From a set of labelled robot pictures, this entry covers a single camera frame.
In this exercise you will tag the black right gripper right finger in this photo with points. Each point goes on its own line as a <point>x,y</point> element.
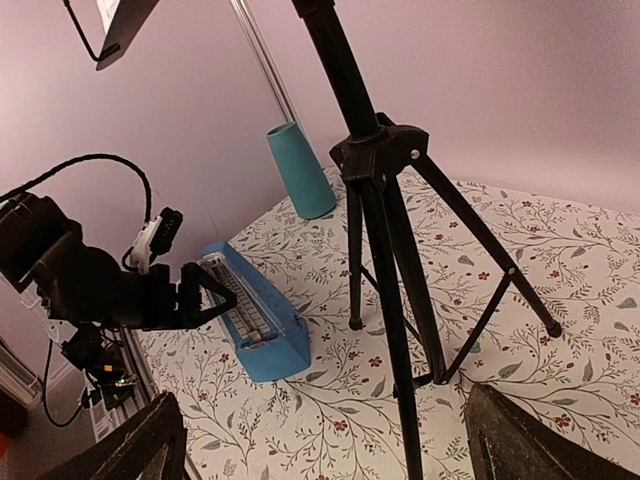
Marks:
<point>506,442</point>

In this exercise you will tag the aluminium front rail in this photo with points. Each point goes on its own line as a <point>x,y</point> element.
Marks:
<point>42,446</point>

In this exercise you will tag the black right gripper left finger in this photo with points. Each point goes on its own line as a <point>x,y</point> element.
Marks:
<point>150,445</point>

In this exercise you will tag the teal ceramic vase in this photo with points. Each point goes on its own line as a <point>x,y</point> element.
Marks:
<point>305,181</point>

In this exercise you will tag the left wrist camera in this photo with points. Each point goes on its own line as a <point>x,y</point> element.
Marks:
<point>154,240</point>

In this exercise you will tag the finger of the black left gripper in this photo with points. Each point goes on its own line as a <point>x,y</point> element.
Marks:
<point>202,298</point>

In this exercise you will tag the blue metronome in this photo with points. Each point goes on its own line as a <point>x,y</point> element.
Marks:
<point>270,339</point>

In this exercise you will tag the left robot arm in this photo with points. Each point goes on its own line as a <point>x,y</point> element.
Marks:
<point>86,287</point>

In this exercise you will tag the black music stand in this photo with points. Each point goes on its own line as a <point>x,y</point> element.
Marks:
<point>381,243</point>

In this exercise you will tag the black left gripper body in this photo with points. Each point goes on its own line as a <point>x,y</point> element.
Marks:
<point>152,302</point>

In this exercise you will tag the sheet music booklet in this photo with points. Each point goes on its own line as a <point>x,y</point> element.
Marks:
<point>108,8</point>

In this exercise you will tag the aluminium frame post left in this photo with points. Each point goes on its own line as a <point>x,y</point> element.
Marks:
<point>266,62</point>

